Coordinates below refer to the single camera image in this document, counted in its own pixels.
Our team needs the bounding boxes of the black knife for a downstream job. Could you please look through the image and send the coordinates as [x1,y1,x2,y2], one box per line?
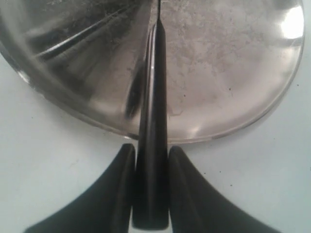
[133,0,169,231]

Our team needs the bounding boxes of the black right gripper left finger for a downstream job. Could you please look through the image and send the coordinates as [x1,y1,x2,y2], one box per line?
[26,144,135,233]

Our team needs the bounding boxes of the round steel plate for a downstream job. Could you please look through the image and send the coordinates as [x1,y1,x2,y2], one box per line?
[0,0,305,143]

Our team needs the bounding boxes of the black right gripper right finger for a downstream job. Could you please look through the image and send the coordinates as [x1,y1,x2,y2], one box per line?
[169,146,276,233]

